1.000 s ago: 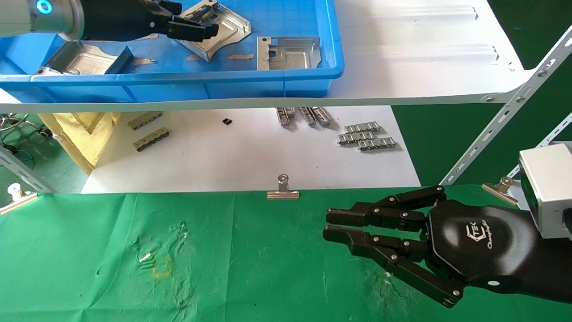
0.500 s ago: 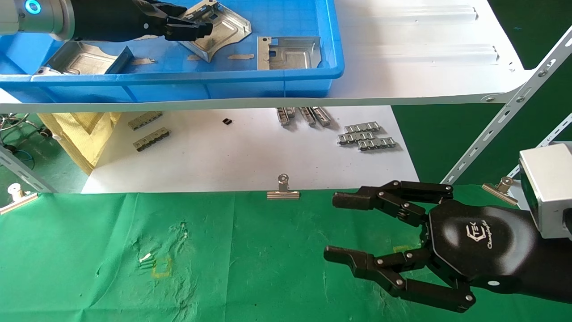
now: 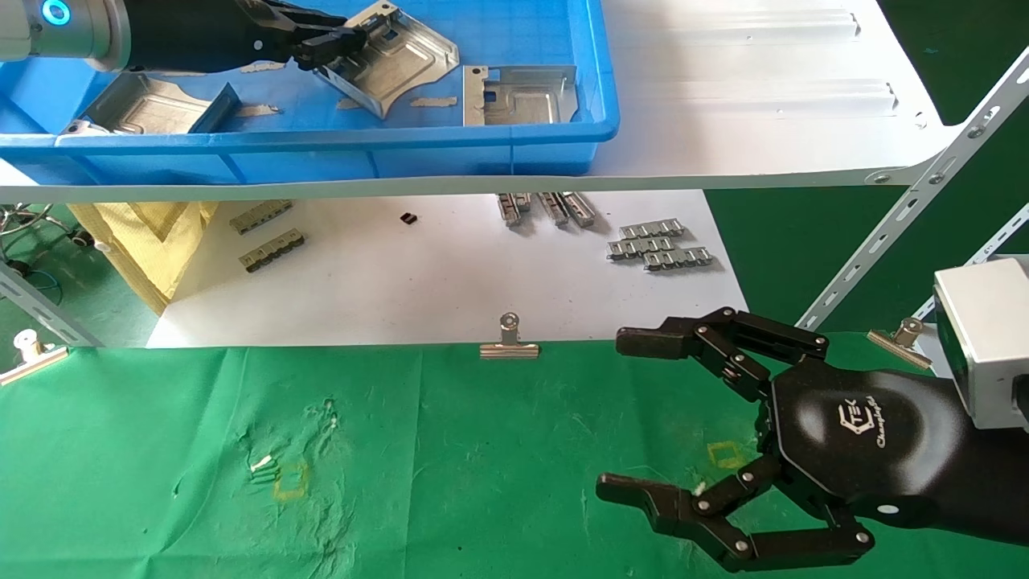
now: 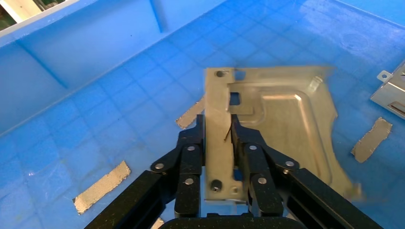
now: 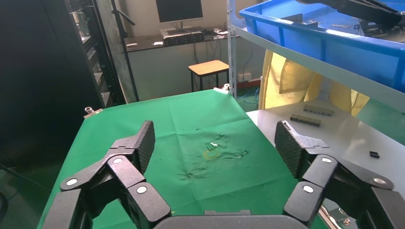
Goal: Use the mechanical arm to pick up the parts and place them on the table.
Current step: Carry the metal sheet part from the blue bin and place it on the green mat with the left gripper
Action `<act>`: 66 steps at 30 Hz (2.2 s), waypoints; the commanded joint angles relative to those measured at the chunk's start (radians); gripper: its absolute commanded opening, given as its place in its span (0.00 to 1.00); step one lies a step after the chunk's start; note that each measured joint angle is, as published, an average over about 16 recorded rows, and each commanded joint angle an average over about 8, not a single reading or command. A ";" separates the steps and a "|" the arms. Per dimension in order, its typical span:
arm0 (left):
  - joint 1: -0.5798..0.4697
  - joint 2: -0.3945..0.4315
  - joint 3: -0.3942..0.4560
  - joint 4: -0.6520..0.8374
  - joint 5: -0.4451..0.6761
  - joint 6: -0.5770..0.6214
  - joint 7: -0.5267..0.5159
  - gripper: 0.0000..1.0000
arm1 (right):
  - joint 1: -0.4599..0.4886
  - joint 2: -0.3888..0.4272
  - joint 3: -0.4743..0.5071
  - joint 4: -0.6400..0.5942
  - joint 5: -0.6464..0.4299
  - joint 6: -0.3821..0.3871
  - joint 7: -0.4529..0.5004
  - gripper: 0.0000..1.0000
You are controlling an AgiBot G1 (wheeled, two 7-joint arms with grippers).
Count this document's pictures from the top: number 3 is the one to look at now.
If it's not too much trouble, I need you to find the blue cable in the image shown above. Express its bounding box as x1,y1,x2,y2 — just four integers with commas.
23,268,65,310

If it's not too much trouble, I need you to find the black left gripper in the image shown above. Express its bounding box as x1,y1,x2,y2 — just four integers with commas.
121,0,372,73

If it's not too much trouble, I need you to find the silver binder clip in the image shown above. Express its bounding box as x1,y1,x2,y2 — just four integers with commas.
866,317,935,372
0,328,71,388
479,312,541,360

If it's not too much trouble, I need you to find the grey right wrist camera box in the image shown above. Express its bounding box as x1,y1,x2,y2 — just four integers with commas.
933,256,1029,433

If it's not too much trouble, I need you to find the stamped sheet metal bracket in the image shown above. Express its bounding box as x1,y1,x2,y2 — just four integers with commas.
314,0,461,120

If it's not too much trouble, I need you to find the blue plastic bin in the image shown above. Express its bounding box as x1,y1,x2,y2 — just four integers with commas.
0,0,621,187

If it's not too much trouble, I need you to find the white metal shelf rack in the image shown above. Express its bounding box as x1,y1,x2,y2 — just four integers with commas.
0,0,1029,351

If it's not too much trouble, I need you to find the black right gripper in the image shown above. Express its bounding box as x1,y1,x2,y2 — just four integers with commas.
595,306,1029,573

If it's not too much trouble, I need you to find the flat sheet metal bracket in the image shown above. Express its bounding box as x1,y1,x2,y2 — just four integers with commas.
463,64,580,128

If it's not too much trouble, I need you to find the scuffed green table cloth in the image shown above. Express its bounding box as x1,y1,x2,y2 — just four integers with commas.
0,330,1029,579

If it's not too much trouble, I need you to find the dark toothed metal strip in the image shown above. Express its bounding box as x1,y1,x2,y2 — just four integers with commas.
229,199,294,236
239,228,307,273

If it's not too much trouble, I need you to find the yellow fabric cover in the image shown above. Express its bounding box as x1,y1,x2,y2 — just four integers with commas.
67,201,219,316

